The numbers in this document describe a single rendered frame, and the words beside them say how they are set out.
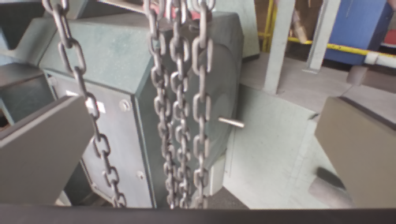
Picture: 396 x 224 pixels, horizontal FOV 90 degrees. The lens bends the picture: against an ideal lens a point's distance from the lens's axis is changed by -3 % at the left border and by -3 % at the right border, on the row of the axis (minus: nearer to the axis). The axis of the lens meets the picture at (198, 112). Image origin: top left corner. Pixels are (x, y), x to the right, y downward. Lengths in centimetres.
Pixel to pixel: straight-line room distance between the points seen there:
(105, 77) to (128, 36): 7
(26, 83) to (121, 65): 18
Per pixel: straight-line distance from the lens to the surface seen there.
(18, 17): 58
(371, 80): 54
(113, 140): 37
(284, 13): 64
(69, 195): 58
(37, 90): 45
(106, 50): 35
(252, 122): 79
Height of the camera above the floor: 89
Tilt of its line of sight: 31 degrees down
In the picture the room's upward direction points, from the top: straight up
